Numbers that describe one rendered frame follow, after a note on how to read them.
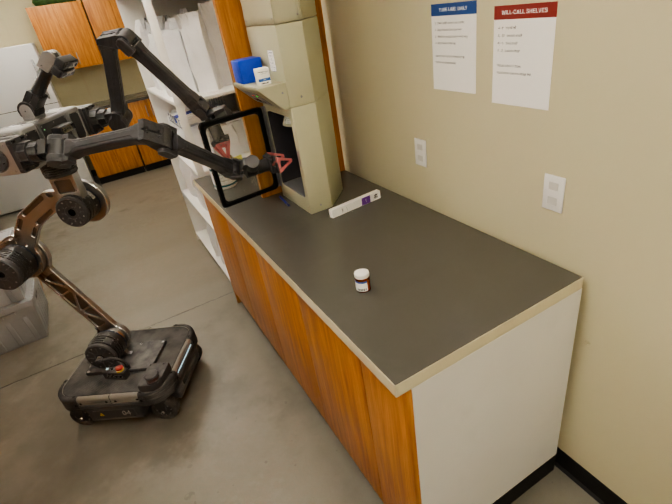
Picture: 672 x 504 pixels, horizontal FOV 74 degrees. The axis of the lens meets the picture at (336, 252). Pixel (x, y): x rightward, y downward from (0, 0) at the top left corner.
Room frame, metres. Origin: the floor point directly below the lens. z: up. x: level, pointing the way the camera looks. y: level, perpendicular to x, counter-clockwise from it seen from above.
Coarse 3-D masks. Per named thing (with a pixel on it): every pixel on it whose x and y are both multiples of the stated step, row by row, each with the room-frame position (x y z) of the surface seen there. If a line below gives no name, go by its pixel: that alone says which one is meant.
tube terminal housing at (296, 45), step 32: (256, 32) 2.02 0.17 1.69; (288, 32) 1.86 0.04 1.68; (288, 64) 1.85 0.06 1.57; (320, 64) 2.02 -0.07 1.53; (288, 96) 1.84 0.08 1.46; (320, 96) 1.96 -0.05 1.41; (320, 128) 1.89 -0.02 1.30; (320, 160) 1.87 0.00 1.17; (288, 192) 2.05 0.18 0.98; (320, 192) 1.86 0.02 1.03
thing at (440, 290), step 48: (384, 192) 1.94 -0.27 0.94; (288, 240) 1.62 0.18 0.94; (336, 240) 1.55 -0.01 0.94; (384, 240) 1.49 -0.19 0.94; (432, 240) 1.43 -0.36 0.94; (480, 240) 1.37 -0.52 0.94; (336, 288) 1.22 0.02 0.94; (384, 288) 1.18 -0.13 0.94; (432, 288) 1.13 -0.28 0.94; (480, 288) 1.09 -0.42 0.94; (528, 288) 1.05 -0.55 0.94; (576, 288) 1.05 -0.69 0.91; (384, 336) 0.95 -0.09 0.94; (432, 336) 0.92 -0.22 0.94; (480, 336) 0.89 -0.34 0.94; (384, 384) 0.81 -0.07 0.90
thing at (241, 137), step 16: (208, 128) 1.97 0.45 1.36; (224, 128) 2.01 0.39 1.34; (240, 128) 2.05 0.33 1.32; (256, 128) 2.08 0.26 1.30; (224, 144) 2.00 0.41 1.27; (240, 144) 2.04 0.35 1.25; (256, 144) 2.07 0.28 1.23; (256, 176) 2.05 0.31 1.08; (224, 192) 1.97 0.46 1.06; (240, 192) 2.00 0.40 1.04
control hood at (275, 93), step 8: (272, 80) 1.95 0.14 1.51; (240, 88) 2.02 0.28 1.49; (248, 88) 1.89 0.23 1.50; (256, 88) 1.82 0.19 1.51; (264, 88) 1.80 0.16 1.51; (272, 88) 1.81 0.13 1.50; (280, 88) 1.82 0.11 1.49; (264, 96) 1.81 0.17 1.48; (272, 96) 1.81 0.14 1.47; (280, 96) 1.82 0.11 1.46; (272, 104) 1.89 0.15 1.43; (280, 104) 1.82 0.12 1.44; (288, 104) 1.83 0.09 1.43
